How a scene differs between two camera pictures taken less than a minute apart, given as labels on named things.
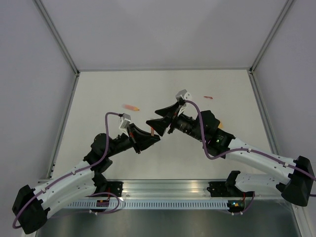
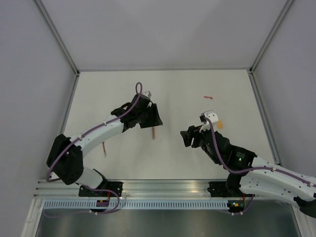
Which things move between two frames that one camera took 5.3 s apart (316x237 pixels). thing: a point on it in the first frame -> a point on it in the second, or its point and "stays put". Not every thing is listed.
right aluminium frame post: [271, 35] stays put
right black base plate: [219, 189] stays put
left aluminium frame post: [57, 35] stays put
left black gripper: [141, 142] -> [154, 120]
